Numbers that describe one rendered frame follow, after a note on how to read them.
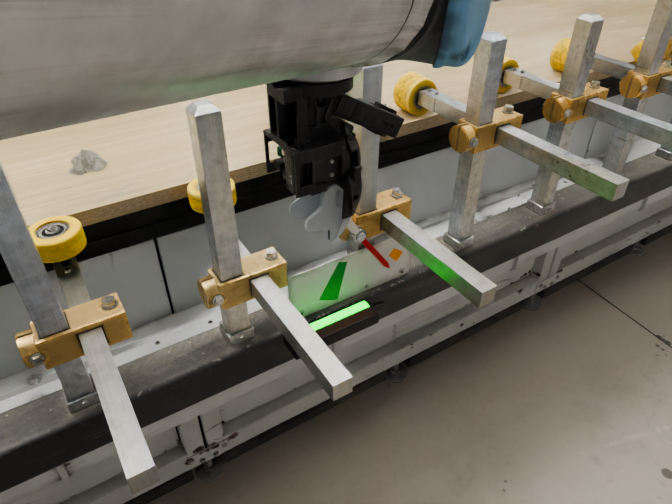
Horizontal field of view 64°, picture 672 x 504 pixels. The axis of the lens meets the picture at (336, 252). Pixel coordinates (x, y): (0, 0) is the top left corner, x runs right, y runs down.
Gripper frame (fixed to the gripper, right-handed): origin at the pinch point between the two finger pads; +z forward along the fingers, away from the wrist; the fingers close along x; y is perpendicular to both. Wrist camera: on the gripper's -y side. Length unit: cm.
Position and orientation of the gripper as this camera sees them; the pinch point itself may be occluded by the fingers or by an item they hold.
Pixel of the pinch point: (335, 229)
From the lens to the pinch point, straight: 67.3
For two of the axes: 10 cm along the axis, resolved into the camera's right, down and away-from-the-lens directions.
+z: 0.0, 8.0, 6.0
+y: -8.4, 3.3, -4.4
